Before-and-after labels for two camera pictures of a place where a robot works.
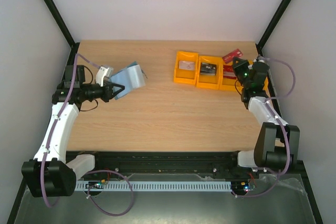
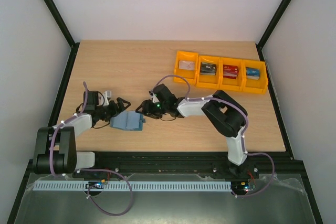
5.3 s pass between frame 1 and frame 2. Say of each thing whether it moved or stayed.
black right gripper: moved
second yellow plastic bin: stayed
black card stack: stayed
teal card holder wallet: moved
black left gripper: moved
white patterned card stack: stayed
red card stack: stayed
